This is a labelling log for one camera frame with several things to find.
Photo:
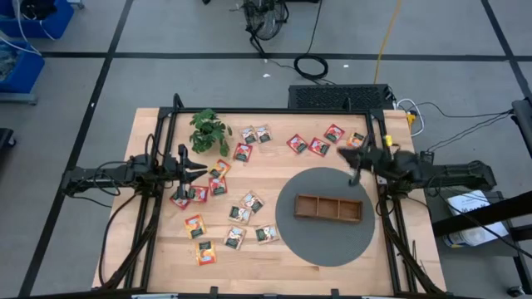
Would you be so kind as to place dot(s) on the blue plastic bin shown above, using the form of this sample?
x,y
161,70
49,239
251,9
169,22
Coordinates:
x,y
58,23
29,70

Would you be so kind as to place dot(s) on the grey caster wheel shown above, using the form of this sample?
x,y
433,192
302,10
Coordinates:
x,y
516,291

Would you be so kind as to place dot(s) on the orange peach tea sachet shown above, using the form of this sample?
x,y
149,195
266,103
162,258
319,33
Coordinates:
x,y
354,139
219,169
195,226
205,253

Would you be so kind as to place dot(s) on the black mesh computer tower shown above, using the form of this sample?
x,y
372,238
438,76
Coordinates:
x,y
332,97

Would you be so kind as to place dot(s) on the white paper booklet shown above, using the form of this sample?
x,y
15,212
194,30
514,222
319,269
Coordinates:
x,y
463,202

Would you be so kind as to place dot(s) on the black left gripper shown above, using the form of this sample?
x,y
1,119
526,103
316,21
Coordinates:
x,y
183,174

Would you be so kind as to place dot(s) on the yellow plug connector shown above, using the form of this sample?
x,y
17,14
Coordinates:
x,y
411,119

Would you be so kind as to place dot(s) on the wooden three-compartment tray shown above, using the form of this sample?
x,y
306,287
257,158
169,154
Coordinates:
x,y
328,209

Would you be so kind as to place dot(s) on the black floor fan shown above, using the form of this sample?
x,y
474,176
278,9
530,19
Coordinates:
x,y
264,18

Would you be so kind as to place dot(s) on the red strawberry tea sachet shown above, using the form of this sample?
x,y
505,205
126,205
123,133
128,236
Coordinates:
x,y
297,143
218,186
333,133
242,152
178,203
319,147
199,194

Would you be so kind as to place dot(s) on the grey round woven mat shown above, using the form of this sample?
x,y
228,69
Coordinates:
x,y
324,249

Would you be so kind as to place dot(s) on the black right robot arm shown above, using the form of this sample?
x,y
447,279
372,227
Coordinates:
x,y
457,172

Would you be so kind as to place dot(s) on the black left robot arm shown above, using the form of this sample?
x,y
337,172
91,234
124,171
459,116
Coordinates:
x,y
104,174

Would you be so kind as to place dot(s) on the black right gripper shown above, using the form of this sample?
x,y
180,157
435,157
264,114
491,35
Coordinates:
x,y
380,162

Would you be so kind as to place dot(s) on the black metal beam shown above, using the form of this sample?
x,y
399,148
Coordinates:
x,y
482,216

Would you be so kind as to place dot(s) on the black equipment foot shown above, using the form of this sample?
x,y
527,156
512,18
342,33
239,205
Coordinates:
x,y
6,139

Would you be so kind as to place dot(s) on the green plant in white pot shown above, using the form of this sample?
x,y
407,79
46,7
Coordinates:
x,y
208,133

